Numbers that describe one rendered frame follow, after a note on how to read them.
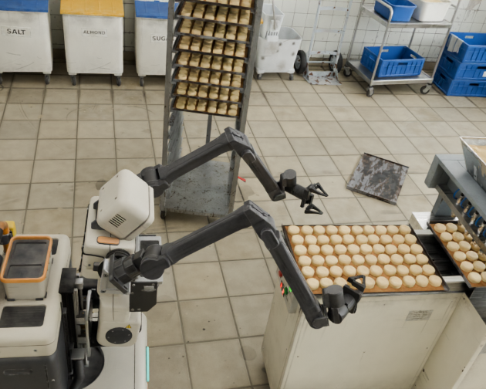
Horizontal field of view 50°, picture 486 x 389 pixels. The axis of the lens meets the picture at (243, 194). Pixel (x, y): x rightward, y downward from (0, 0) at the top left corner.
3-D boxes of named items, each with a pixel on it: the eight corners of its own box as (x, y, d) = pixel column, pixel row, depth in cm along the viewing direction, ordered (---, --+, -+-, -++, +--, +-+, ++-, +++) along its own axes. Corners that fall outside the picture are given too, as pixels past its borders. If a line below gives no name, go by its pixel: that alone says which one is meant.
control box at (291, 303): (283, 271, 234) (288, 248, 226) (296, 313, 216) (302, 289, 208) (275, 271, 234) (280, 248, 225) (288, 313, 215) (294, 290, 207)
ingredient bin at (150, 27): (135, 89, 511) (136, 9, 466) (133, 62, 560) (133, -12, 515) (190, 90, 524) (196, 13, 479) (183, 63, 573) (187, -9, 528)
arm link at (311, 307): (254, 218, 172) (255, 235, 162) (271, 211, 171) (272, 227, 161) (309, 316, 187) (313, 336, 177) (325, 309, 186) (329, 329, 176)
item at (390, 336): (379, 350, 294) (434, 228, 241) (404, 406, 267) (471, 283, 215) (257, 358, 280) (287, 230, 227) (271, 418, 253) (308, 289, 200)
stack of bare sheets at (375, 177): (363, 154, 465) (364, 152, 463) (408, 169, 454) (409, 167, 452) (345, 188, 419) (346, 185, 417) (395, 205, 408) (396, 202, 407)
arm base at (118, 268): (109, 254, 176) (108, 280, 166) (129, 243, 174) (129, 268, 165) (126, 268, 181) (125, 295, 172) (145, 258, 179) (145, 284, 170)
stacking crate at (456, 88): (474, 82, 636) (480, 67, 624) (492, 98, 605) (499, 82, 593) (430, 80, 623) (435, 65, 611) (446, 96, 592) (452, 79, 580)
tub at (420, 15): (421, 8, 577) (427, -11, 565) (447, 22, 545) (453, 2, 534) (394, 8, 564) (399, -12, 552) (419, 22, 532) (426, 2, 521)
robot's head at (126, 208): (92, 225, 174) (123, 199, 170) (96, 187, 191) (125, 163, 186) (125, 247, 182) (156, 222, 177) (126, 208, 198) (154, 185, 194)
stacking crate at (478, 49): (485, 49, 614) (492, 32, 602) (507, 64, 583) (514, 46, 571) (441, 49, 597) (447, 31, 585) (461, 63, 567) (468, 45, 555)
